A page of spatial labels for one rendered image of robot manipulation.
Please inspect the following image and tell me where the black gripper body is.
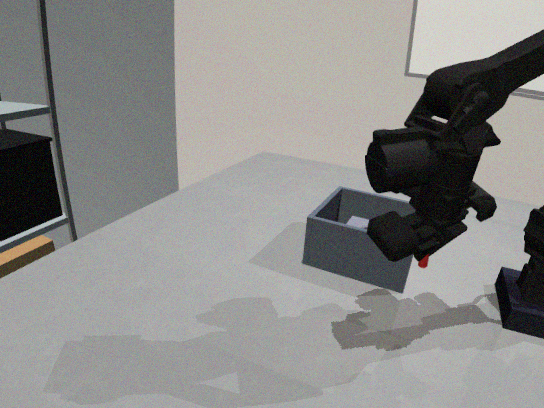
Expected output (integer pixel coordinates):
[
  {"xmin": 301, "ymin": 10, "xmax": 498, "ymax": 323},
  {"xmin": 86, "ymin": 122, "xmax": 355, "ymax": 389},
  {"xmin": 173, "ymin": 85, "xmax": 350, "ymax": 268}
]
[{"xmin": 366, "ymin": 181, "xmax": 497, "ymax": 262}]

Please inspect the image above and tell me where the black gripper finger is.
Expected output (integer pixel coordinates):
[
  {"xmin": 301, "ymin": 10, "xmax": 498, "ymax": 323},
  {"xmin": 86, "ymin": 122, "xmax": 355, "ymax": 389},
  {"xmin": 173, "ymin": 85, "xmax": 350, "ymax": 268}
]
[
  {"xmin": 429, "ymin": 221, "xmax": 467, "ymax": 256},
  {"xmin": 413, "ymin": 237, "xmax": 438, "ymax": 261}
]

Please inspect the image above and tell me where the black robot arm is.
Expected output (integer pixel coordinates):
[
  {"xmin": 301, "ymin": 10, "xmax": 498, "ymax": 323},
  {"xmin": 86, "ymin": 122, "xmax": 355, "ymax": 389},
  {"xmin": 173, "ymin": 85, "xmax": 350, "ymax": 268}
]
[{"xmin": 365, "ymin": 30, "xmax": 544, "ymax": 306}]

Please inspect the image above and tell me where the red peg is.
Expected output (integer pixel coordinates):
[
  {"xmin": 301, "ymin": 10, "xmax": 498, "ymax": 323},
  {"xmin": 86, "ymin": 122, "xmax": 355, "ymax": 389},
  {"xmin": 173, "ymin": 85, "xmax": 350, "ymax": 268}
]
[{"xmin": 418, "ymin": 252, "xmax": 430, "ymax": 268}]

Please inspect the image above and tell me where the white square plate with hole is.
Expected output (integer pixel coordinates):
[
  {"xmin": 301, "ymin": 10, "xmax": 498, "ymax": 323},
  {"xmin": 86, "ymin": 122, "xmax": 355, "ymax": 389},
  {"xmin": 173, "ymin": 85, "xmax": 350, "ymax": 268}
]
[{"xmin": 346, "ymin": 216, "xmax": 369, "ymax": 230}]

